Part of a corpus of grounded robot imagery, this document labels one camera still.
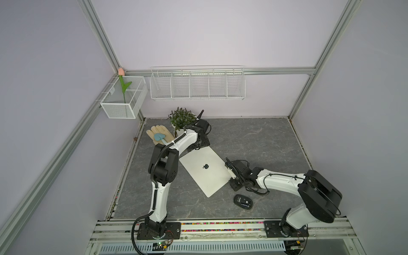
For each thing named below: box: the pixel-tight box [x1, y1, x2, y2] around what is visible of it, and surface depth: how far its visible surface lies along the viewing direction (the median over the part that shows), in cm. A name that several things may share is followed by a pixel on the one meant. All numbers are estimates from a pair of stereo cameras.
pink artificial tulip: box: [117, 67, 133, 104], surface depth 91 cm
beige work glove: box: [146, 124, 176, 145], surface depth 114 cm
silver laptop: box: [179, 146, 234, 199], surface depth 94 cm
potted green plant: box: [166, 106, 198, 138], surface depth 99 cm
